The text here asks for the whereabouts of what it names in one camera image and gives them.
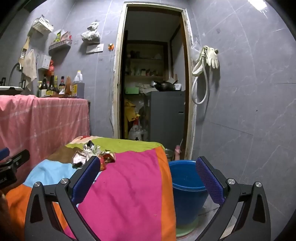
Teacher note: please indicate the wooden door frame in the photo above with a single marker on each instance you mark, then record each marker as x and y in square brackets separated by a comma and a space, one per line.
[116, 81]

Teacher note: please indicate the dark tall glass bottle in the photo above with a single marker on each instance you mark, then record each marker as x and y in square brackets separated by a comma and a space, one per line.
[51, 87]

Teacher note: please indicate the black faucet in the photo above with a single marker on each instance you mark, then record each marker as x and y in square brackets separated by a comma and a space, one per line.
[14, 69]

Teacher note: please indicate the pink bottle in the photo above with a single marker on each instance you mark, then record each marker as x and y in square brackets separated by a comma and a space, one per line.
[177, 153]

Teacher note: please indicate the grey wall shelf rack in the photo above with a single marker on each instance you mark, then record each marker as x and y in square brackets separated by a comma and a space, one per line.
[59, 46]

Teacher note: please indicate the seasoning packets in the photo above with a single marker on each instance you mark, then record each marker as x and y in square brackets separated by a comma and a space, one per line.
[62, 36]

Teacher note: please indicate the metal pot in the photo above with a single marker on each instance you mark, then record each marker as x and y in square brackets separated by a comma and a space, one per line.
[169, 154]

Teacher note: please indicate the green box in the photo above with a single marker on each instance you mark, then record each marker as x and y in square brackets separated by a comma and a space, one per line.
[131, 90]

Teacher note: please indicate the white rubber gloves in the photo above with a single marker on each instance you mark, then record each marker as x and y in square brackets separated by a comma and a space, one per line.
[214, 58]

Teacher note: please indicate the hanging bag of garlic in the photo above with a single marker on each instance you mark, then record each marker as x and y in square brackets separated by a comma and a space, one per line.
[90, 33]

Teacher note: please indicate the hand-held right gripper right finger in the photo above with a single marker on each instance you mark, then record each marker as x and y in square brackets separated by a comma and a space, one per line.
[208, 183]

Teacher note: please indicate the colourful patchwork blanket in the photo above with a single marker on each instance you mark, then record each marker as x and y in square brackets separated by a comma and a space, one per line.
[129, 180]

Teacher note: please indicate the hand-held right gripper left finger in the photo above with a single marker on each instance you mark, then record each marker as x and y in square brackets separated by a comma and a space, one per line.
[86, 180]

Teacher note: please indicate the dark green glass bottle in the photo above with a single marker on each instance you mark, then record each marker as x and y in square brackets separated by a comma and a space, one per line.
[42, 89]

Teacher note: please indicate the sink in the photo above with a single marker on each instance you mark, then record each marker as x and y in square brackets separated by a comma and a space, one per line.
[10, 89]

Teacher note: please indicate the grey utensil holder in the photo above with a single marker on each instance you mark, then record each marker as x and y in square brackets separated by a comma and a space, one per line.
[44, 61]

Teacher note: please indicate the clear plastic bag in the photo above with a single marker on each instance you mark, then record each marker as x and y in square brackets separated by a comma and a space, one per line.
[195, 49]

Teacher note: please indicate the pile of wrappers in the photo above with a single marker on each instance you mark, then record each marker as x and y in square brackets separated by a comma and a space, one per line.
[85, 154]

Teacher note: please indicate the pink checked cloth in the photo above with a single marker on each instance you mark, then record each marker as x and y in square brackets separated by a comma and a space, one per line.
[41, 120]

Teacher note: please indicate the dark soy sauce bottle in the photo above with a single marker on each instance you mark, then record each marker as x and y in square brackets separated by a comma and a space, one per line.
[61, 87]

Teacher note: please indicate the beige hanging towel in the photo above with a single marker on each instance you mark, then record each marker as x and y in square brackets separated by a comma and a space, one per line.
[30, 67]

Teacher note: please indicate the blue plastic bucket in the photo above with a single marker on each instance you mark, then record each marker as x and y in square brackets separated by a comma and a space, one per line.
[187, 197]

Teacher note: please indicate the orange wall hook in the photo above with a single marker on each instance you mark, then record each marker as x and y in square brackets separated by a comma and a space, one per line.
[111, 46]

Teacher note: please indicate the white printed sack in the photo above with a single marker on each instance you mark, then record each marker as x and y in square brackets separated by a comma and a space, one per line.
[136, 132]

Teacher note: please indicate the green basin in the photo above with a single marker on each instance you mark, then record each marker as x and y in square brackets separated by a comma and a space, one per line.
[185, 229]

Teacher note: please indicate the white wall basket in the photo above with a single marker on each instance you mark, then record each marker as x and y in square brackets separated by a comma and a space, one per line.
[42, 25]

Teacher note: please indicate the orange sauce bottle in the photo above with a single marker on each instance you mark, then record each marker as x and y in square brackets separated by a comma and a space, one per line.
[68, 88]

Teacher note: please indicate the yellow paper bag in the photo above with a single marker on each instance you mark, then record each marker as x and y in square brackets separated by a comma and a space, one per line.
[130, 113]

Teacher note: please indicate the wall socket panel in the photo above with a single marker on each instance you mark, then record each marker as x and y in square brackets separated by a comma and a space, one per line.
[94, 48]

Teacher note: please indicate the wooden brush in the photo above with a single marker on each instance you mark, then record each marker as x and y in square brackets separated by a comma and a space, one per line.
[23, 54]

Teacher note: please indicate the black wok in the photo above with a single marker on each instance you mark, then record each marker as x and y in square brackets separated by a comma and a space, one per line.
[164, 86]

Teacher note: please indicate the red plastic bag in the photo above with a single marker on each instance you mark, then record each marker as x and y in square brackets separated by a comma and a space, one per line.
[50, 68]

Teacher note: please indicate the grey cabinet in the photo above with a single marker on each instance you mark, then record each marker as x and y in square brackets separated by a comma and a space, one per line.
[164, 118]

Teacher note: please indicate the large cooking oil jug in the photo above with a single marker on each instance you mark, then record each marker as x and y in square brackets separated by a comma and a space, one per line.
[78, 87]

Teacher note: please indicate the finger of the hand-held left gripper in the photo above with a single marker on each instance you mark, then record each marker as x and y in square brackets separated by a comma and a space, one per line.
[4, 154]
[19, 157]

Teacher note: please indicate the wooden storage shelves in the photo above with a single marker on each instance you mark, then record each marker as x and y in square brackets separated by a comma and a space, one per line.
[144, 67]

